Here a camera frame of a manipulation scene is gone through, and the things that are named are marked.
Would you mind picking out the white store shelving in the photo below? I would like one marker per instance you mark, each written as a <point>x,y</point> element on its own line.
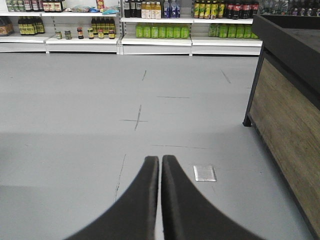
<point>60,35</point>

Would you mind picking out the row of green bottles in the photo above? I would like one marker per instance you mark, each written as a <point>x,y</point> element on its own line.
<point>162,31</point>

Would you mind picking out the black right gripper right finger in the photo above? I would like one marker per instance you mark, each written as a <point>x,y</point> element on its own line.
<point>188,215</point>

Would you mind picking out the small jar on shelf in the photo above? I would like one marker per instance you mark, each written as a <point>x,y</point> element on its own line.
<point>80,33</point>

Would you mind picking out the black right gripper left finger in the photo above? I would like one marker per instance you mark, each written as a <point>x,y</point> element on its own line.
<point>133,215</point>

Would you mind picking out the second row green bottles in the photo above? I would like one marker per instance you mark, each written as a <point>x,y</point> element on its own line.
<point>231,31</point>

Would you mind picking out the dark sauce bottles group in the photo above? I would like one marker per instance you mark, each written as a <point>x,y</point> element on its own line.
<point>30,25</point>

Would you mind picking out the metal floor plate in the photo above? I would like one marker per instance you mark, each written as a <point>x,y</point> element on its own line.
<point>204,173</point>

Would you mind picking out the black wooden produce stand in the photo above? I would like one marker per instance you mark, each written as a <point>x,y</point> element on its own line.
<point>284,105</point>

